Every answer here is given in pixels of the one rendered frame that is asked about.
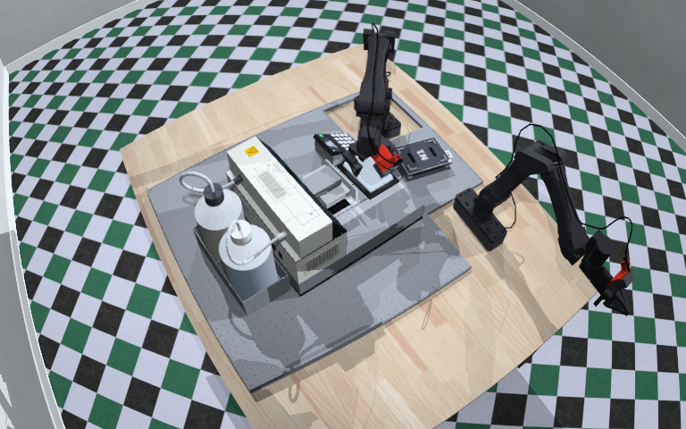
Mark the white flexible hose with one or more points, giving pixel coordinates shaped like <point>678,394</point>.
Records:
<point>200,175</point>

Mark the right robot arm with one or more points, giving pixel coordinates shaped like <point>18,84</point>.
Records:
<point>378,52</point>

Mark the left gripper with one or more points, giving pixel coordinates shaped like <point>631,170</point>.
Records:
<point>602,283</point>

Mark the white multi-well plate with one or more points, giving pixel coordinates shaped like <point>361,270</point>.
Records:
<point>372,183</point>

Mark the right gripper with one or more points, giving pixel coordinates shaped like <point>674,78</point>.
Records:
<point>385,149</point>

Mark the grey flexible hose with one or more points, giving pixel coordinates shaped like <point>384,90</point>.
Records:
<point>251,258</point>

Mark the dark grey rectangular frame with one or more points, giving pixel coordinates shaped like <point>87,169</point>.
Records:
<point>420,156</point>

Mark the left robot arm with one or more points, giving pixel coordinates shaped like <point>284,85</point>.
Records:
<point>538,158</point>

